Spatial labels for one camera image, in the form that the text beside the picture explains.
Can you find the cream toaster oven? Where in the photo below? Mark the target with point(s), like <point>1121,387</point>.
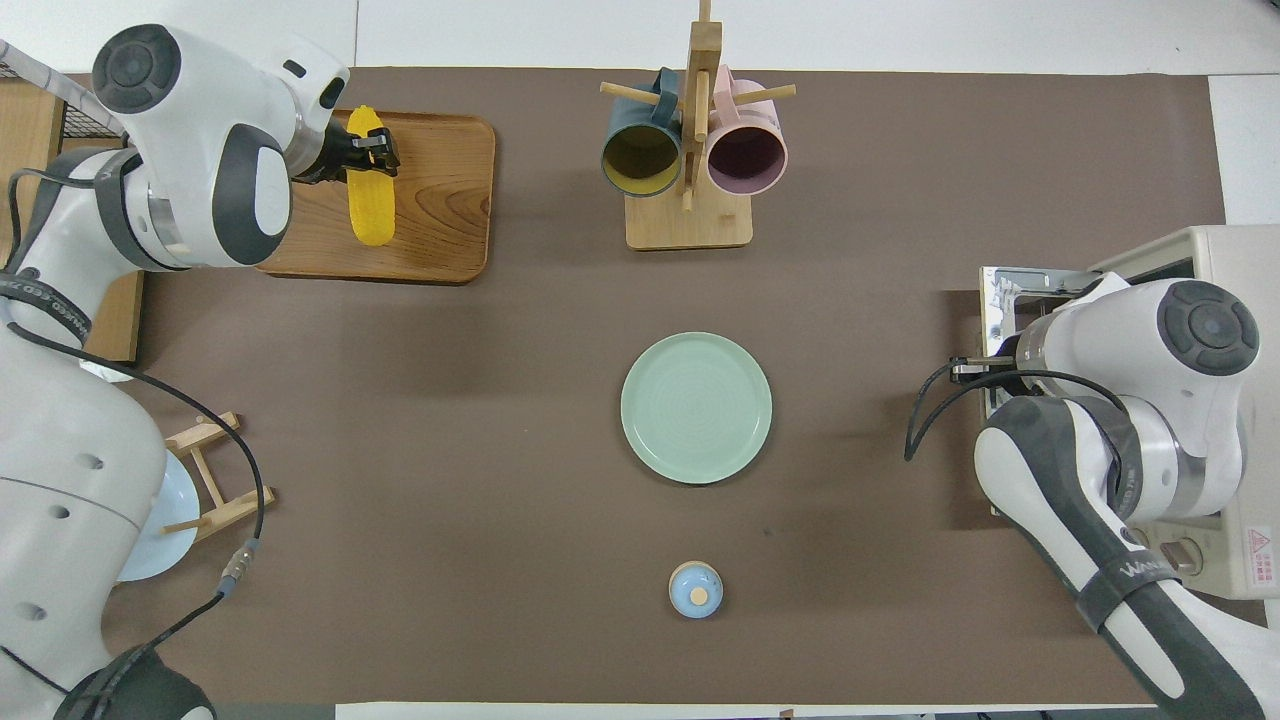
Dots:
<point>1240,260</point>

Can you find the glass oven door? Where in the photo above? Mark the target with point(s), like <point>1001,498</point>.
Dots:
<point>1000,290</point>

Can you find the silver oven knob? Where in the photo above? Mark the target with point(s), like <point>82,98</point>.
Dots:
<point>1186,553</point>

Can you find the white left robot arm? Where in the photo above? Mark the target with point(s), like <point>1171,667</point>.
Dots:
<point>60,500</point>

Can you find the pink mug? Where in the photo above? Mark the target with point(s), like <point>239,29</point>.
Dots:
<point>747,158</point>

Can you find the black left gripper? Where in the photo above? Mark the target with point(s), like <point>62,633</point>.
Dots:
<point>345,160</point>

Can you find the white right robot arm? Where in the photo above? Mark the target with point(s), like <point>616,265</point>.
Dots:
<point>1060,470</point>

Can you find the wooden plate rack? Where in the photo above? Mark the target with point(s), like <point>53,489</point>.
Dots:
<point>230,505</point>

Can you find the brown table mat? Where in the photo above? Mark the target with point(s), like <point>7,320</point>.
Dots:
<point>800,560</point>

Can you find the light blue plate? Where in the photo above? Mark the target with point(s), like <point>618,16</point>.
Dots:
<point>170,540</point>

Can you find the pale green plate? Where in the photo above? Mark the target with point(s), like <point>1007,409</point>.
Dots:
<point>696,408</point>

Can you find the wooden serving tray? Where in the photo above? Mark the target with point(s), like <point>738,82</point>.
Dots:
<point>440,210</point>

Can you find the yellow corn cob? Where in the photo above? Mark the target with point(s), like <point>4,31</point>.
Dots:
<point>372,215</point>

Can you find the wooden mug tree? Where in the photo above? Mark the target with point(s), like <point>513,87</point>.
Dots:
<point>690,225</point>

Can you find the dark blue mug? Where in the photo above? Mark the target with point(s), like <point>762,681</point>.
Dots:
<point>640,160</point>

